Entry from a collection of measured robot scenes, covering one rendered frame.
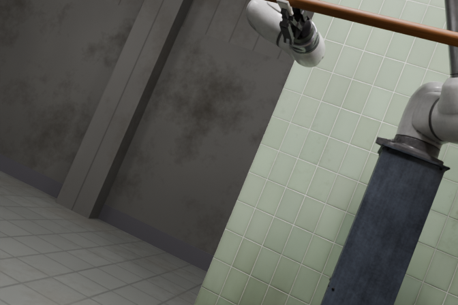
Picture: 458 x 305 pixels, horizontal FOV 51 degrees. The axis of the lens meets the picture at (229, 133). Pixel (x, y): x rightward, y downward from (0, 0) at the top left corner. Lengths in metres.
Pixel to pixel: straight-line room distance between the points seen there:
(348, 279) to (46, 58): 3.26
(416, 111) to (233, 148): 1.98
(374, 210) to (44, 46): 3.29
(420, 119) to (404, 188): 0.23
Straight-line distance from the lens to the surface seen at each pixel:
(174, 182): 3.59
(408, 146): 1.71
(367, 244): 1.66
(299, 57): 1.48
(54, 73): 4.21
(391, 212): 1.66
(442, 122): 1.63
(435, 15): 2.52
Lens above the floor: 0.73
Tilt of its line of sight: 4 degrees up
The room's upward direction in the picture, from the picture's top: 23 degrees clockwise
